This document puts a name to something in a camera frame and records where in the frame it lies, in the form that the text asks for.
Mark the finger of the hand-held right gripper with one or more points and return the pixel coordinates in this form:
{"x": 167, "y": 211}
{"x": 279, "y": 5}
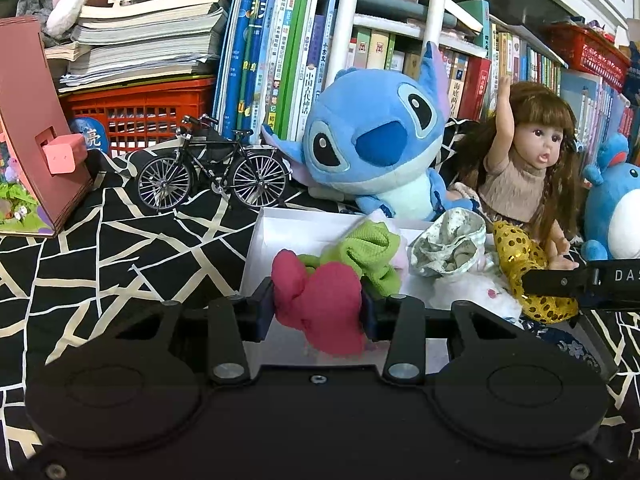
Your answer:
{"x": 550, "y": 282}

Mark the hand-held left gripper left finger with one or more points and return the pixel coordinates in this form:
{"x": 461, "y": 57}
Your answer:
{"x": 264, "y": 312}

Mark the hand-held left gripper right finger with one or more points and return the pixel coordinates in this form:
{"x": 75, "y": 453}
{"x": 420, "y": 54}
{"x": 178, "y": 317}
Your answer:
{"x": 371, "y": 322}

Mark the yellow sequin fabric pouch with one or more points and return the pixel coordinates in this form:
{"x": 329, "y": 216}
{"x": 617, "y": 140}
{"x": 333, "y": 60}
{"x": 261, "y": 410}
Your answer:
{"x": 515, "y": 255}

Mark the red fabric cloth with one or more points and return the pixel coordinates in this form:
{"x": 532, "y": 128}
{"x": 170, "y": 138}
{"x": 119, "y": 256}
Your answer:
{"x": 325, "y": 305}

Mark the blue floral fabric pouch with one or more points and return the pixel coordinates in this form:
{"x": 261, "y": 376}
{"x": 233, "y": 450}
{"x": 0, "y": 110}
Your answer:
{"x": 565, "y": 347}

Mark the green waffle fabric cloth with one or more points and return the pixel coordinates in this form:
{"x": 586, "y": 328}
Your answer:
{"x": 370, "y": 250}

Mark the white fluffy printed cloth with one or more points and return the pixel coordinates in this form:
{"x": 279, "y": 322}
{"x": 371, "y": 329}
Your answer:
{"x": 475, "y": 290}

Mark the white cardboard box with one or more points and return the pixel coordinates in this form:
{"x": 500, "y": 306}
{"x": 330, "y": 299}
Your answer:
{"x": 290, "y": 230}

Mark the white green patterned fabric cloth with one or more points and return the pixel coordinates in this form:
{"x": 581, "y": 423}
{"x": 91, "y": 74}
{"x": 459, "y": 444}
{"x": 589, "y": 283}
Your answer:
{"x": 450, "y": 245}

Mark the round blue white plush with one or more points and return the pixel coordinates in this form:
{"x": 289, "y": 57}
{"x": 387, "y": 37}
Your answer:
{"x": 615, "y": 200}

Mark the long-haired baby doll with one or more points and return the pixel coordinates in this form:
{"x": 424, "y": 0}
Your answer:
{"x": 520, "y": 180}

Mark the black model bicycle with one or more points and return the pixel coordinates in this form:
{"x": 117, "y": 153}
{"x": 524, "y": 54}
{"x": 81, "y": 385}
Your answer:
{"x": 210, "y": 170}

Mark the blue alien plush toy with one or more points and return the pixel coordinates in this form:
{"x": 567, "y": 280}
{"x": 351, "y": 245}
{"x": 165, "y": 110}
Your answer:
{"x": 370, "y": 135}

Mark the small colourful books row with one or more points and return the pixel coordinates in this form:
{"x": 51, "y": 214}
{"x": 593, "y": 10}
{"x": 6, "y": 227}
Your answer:
{"x": 465, "y": 85}

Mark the thin colourful books row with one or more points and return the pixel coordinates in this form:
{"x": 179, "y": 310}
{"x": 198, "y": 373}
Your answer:
{"x": 535, "y": 65}

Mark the red plastic basket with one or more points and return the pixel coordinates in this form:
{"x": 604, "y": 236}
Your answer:
{"x": 145, "y": 110}

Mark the red mesh basket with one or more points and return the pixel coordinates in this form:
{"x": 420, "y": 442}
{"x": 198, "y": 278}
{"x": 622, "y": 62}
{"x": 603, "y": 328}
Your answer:
{"x": 585, "y": 50}

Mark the blue round disc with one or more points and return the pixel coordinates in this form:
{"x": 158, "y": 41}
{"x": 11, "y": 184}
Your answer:
{"x": 90, "y": 135}

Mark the tall blue green books row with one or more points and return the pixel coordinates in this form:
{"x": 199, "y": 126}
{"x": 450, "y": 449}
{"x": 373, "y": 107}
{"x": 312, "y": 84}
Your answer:
{"x": 270, "y": 60}

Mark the pink wooden house box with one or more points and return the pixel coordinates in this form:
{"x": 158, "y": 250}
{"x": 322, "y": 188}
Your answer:
{"x": 30, "y": 135}

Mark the stack of flat paperback books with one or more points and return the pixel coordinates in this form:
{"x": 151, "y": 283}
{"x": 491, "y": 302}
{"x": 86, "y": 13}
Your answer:
{"x": 145, "y": 35}

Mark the grey plush toy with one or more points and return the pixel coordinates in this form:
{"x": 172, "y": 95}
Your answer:
{"x": 37, "y": 10}

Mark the white ladder post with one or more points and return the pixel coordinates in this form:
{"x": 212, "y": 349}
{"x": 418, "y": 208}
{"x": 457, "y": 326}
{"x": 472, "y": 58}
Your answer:
{"x": 434, "y": 5}
{"x": 345, "y": 15}

